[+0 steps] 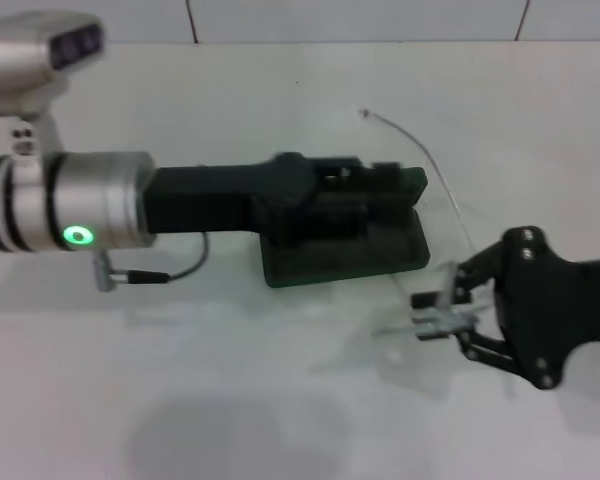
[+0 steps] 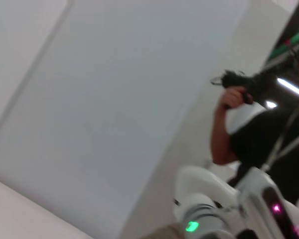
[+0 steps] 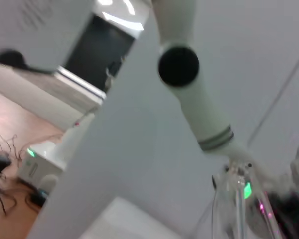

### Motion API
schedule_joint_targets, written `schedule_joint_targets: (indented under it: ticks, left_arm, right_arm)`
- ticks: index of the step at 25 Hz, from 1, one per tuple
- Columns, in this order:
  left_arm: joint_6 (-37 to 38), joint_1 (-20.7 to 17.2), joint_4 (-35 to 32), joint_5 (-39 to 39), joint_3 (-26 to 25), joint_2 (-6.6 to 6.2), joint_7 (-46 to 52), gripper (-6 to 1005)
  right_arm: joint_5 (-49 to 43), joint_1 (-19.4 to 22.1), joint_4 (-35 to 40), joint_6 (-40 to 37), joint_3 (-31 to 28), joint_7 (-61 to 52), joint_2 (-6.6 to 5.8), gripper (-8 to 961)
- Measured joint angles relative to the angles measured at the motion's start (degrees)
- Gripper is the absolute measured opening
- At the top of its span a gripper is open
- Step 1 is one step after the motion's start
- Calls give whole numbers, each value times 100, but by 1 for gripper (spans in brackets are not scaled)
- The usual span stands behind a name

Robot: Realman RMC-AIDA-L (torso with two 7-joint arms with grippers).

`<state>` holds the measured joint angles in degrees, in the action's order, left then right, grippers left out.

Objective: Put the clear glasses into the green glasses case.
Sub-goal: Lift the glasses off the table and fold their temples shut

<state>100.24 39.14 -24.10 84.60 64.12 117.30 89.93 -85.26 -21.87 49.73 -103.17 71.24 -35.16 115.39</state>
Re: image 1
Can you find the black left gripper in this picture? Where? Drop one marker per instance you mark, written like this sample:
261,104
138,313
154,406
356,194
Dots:
220,200

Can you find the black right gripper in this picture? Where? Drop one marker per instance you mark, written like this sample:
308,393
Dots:
535,300

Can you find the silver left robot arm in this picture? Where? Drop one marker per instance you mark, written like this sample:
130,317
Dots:
95,200

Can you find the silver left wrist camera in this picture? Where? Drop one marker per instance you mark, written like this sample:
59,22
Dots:
25,60

